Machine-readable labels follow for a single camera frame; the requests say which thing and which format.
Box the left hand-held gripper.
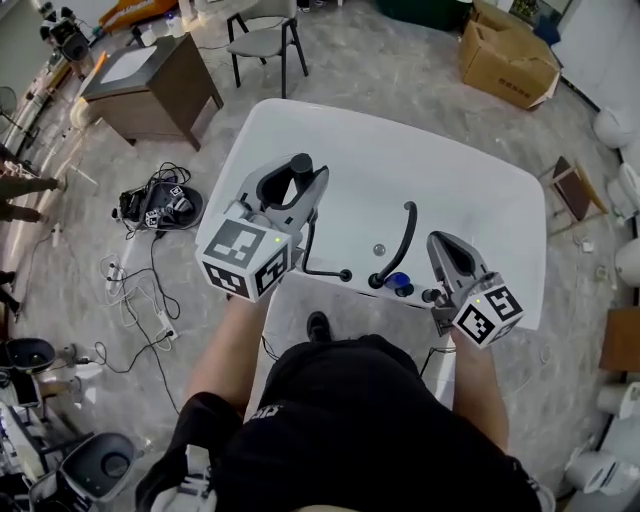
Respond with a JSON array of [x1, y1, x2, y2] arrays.
[[193, 152, 332, 305]]

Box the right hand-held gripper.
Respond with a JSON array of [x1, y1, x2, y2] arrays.
[[425, 230, 525, 350]]

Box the black shower hose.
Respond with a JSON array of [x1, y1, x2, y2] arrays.
[[301, 208, 346, 279]]

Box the white bathtub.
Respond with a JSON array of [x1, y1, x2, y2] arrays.
[[193, 97, 547, 332]]

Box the person's left forearm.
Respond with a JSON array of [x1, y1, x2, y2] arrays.
[[183, 295, 275, 419]]

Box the person's right forearm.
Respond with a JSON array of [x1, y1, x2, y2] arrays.
[[448, 323, 512, 464]]

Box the black knob with blue film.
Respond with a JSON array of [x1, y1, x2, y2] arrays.
[[384, 271, 414, 299]]

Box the black curved faucet spout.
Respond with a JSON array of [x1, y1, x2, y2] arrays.
[[367, 200, 418, 292]]

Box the black round tray with grippers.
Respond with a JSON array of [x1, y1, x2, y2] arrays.
[[117, 180, 207, 232]]

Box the person's black shoe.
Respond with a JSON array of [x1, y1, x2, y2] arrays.
[[305, 310, 332, 345]]

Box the grey chair with black legs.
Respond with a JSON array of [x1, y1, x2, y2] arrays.
[[225, 0, 310, 100]]

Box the wooden cabinet with white top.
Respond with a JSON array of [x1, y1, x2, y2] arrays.
[[78, 31, 225, 153]]

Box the white toilet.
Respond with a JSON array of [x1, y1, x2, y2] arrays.
[[593, 106, 640, 150], [606, 161, 640, 222], [563, 448, 640, 497], [596, 381, 640, 422], [613, 238, 640, 287]]

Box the brown wooden box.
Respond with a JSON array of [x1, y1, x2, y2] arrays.
[[598, 306, 640, 374]]

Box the person's black clothing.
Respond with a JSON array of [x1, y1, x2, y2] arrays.
[[133, 333, 557, 512]]

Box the large open cardboard box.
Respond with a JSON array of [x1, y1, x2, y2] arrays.
[[457, 19, 562, 112]]

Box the dark green bin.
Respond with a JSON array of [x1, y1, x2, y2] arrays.
[[373, 0, 472, 33]]

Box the orange board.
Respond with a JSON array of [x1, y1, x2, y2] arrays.
[[97, 0, 180, 27]]

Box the small cardboard box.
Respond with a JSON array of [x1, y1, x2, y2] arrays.
[[469, 0, 517, 31]]

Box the standing fan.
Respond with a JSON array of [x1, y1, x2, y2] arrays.
[[0, 85, 42, 151]]

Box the small wooden frame stool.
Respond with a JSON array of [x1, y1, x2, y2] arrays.
[[537, 155, 610, 237]]

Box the black floor cable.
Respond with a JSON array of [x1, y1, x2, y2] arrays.
[[92, 230, 182, 415]]

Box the white floor cable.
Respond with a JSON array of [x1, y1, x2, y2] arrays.
[[98, 252, 181, 331]]

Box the black camera rig on stand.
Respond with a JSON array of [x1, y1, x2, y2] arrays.
[[38, 3, 95, 67]]

